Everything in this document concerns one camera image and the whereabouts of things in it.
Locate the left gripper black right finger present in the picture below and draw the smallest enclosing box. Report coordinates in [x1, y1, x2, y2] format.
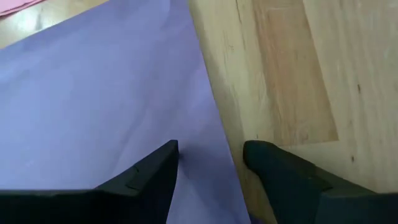
[242, 139, 398, 224]

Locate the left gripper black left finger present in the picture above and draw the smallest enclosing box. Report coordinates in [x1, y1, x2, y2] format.
[0, 139, 180, 224]

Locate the pink paper sheet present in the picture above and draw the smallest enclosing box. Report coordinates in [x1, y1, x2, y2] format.
[0, 0, 47, 17]

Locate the purple paper sheet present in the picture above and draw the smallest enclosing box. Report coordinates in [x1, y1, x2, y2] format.
[0, 0, 252, 224]

